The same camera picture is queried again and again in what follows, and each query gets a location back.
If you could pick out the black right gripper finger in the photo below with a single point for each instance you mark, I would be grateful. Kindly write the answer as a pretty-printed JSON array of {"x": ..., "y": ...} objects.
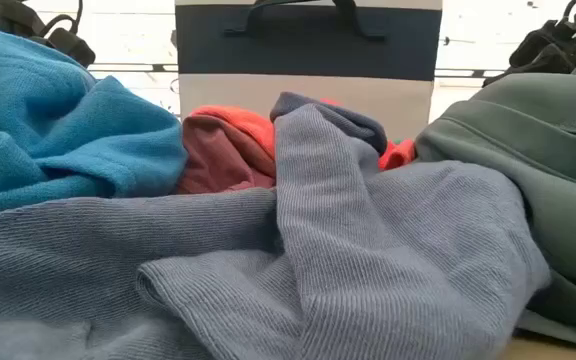
[{"x": 543, "y": 55}]

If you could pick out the bright blue garment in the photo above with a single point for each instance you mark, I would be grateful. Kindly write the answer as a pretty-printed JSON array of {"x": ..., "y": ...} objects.
[{"x": 68, "y": 130}]

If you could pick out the green sweatshirt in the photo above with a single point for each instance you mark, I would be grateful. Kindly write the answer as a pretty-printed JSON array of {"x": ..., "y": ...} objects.
[{"x": 543, "y": 150}]

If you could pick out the red garment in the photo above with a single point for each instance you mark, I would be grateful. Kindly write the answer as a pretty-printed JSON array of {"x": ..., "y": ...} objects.
[{"x": 240, "y": 122}]

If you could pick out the maroon garment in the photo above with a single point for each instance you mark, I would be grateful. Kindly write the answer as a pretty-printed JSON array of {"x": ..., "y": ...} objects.
[{"x": 223, "y": 160}]

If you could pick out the grey-blue knit garment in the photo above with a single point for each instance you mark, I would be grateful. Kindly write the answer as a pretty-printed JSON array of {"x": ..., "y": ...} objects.
[{"x": 268, "y": 260}]

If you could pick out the navy white striped fabric bin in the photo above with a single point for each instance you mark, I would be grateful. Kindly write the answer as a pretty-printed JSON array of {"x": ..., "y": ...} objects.
[{"x": 308, "y": 60}]

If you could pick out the grey overhead rail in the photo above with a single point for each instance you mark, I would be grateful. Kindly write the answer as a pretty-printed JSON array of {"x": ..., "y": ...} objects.
[{"x": 128, "y": 67}]

